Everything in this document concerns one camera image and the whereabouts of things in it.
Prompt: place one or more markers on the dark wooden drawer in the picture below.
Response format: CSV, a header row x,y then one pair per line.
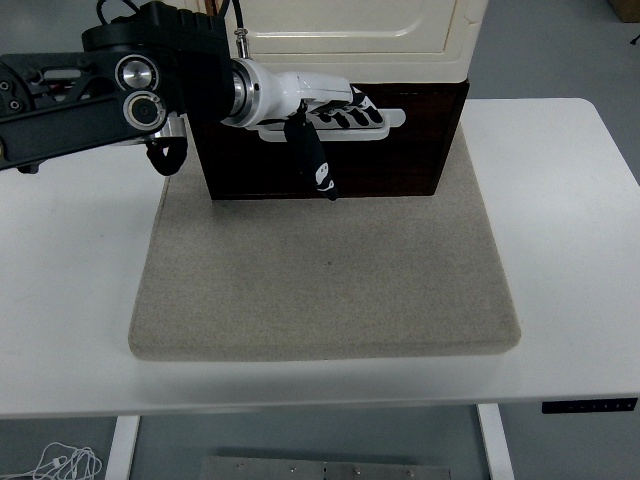
x,y
390,160

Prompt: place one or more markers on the dark wooden drawer case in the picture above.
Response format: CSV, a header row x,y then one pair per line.
x,y
425,86

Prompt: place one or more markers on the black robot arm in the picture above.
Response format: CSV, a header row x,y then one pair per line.
x,y
60,130

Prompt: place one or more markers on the cardboard box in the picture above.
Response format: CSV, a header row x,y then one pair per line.
x,y
627,9

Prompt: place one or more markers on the cream plastic cabinet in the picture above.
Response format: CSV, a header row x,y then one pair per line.
x,y
350,20

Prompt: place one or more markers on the grey metal plate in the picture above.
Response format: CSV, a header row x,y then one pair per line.
x,y
325,470

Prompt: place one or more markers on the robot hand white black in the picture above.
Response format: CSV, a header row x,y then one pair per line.
x,y
285,92

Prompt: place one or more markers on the white table leg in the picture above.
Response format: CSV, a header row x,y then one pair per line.
x,y
122,447
496,445

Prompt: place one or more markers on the grey felt mat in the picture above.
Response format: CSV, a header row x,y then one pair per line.
x,y
325,280

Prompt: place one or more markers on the black table control panel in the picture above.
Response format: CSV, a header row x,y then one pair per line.
x,y
590,405

